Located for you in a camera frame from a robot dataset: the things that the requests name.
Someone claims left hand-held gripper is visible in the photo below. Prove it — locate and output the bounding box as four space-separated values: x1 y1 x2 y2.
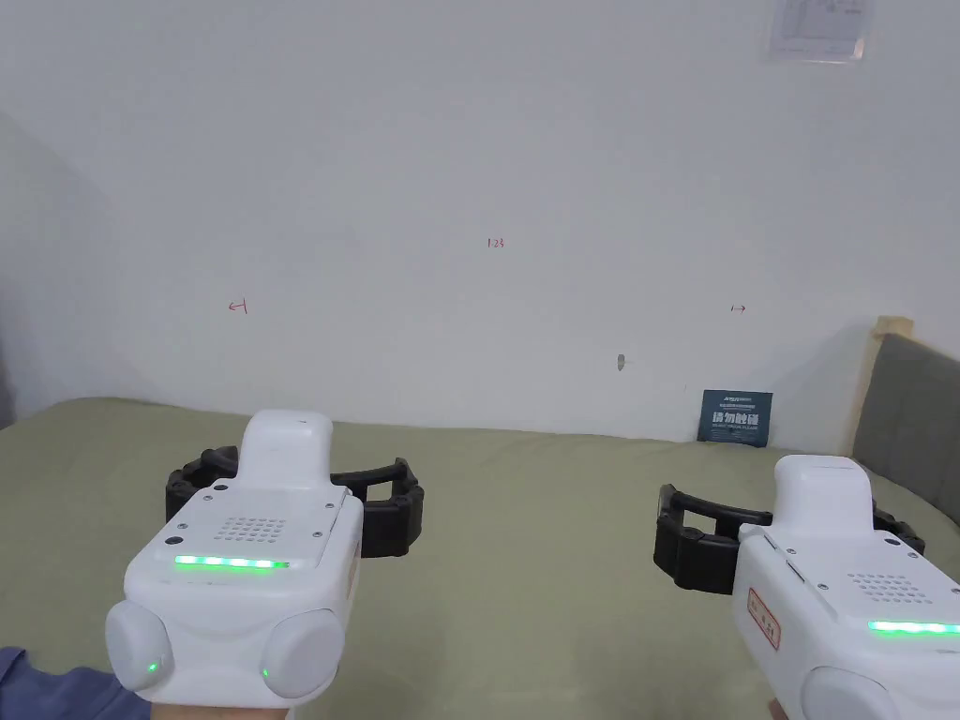
104 410 427 710

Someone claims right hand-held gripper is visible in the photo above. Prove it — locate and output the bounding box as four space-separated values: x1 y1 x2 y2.
652 455 960 720

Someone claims person's left forearm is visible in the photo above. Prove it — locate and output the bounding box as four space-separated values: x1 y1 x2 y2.
0 647 155 720

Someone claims person's left hand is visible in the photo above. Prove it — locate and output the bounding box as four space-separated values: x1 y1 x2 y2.
143 700 290 720

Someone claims dark blue sign card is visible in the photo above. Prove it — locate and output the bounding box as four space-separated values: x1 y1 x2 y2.
696 389 774 450

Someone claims grey padded headboard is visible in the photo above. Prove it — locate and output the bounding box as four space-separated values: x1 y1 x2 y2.
849 314 960 528

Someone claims bed with pale green sheet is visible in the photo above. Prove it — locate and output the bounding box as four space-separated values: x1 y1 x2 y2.
0 397 960 720

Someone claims white paper sheet on wall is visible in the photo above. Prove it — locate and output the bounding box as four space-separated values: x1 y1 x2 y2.
767 0 877 66

